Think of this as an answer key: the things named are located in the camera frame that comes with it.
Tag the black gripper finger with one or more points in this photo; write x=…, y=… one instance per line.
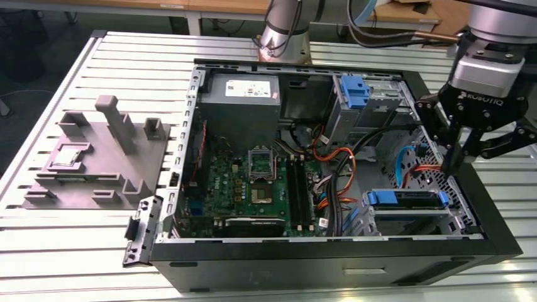
x=450, y=157
x=503, y=143

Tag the hard disk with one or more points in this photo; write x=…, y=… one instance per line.
x=402, y=199

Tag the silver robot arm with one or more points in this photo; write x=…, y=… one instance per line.
x=285, y=37

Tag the grey metal disk bay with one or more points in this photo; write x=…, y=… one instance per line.
x=410, y=212

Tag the grey metal drive cage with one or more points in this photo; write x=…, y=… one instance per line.
x=355, y=122

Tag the blue plastic drive latch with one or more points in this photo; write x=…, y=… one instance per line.
x=354, y=91

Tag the wooden cabinet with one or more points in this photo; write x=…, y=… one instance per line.
x=449, y=17

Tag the black RAM slot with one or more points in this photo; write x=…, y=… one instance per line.
x=294, y=195
x=306, y=195

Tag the wooden desk with white legs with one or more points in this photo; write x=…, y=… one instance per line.
x=402, y=14

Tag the CPU socket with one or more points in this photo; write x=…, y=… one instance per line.
x=262, y=195

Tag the black PC case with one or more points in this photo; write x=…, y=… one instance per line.
x=293, y=261

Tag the grey power supply unit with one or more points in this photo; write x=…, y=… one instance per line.
x=238, y=122

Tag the black graphics card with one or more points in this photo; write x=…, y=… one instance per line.
x=251, y=226

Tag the green motherboard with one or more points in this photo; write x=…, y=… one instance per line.
x=226, y=179

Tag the blue expansion slot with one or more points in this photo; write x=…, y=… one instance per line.
x=195, y=207

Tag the grey parts rack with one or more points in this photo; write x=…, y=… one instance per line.
x=100, y=163

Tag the green RAM stick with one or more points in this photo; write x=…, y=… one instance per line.
x=77, y=179

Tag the silver CPU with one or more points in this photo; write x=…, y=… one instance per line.
x=65, y=158

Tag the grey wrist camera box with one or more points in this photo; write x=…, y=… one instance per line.
x=486, y=75

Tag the hinged card retention bracket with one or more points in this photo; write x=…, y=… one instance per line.
x=146, y=220

